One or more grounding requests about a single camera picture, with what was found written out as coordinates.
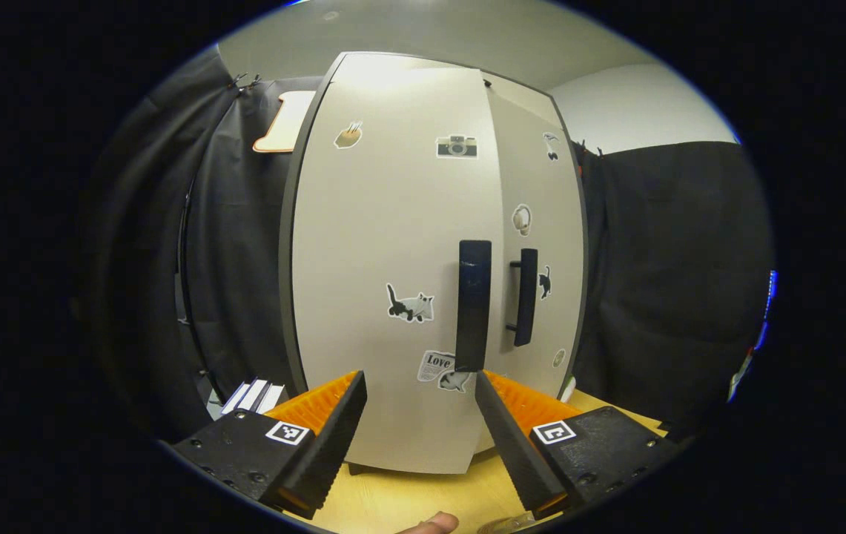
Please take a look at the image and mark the black door handle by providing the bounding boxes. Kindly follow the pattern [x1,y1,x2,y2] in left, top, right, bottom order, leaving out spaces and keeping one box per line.
[506,248,539,348]
[455,240,492,373]

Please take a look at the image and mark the white and grey cabinet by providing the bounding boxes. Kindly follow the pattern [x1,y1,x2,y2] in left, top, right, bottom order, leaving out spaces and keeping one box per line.
[278,50,590,477]

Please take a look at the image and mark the white slats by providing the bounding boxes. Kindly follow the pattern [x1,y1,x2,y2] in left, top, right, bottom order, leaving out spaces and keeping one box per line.
[219,378,287,418]

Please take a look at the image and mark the white cabinet door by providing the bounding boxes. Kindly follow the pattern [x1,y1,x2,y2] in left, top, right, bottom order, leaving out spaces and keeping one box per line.
[482,70,586,455]
[289,52,506,475]

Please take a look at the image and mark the lit computer screen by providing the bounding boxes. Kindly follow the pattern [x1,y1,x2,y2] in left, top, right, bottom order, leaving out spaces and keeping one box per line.
[755,268,779,351]

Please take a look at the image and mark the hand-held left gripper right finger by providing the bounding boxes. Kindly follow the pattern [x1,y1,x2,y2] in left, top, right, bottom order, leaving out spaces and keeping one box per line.
[475,369,681,520]

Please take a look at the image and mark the black right door handle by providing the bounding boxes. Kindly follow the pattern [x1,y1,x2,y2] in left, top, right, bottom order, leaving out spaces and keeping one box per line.
[506,248,539,348]

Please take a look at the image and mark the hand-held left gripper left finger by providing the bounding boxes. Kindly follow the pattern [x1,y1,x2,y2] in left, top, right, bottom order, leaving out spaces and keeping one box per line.
[171,369,368,520]

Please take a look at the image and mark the clear bottle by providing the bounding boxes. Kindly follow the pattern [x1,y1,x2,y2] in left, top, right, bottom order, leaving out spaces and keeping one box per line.
[476,512,536,534]

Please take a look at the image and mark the black cable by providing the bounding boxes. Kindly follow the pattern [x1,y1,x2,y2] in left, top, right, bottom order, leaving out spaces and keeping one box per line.
[174,178,228,388]

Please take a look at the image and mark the black left door handle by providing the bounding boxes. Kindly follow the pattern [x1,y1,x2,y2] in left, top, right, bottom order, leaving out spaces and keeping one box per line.
[455,240,492,373]

